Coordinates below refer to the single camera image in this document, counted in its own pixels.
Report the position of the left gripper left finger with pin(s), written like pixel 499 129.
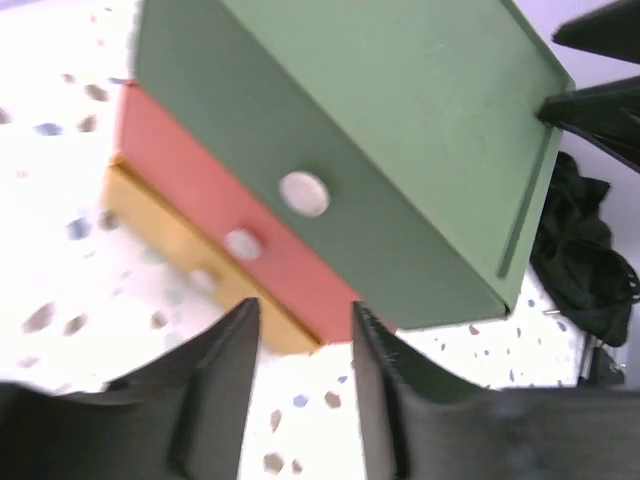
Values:
pixel 181 416

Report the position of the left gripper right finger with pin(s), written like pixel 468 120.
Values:
pixel 420 421

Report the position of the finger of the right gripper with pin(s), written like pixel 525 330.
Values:
pixel 610 31
pixel 606 115

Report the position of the yellow drawer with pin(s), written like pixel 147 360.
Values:
pixel 204 264

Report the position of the green drawer box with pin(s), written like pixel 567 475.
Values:
pixel 398 140

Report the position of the orange drawer box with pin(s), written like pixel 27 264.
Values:
pixel 172 163

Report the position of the black cloth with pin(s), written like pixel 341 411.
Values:
pixel 589 282

